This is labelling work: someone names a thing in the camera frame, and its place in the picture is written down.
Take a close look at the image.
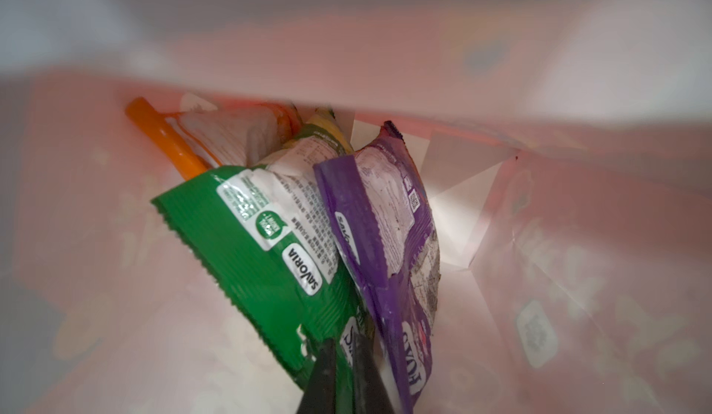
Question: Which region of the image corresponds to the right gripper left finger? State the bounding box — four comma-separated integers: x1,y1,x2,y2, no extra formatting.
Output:
296,339,337,414

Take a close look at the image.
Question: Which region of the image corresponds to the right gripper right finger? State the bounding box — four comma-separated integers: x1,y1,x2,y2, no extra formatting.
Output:
352,332,395,414

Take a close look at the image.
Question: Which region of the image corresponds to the green mango tea candy packet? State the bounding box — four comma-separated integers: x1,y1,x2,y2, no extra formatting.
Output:
153,108,373,413

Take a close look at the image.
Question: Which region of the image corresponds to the purple snack packet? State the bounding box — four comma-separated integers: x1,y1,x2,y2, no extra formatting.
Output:
314,121,441,413

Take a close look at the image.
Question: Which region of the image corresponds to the red paper gift bag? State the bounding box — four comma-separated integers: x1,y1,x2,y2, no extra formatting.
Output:
1,0,711,413

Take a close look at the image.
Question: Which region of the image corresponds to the orange snack packet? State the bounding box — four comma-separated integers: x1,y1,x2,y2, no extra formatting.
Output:
125,97,303,180

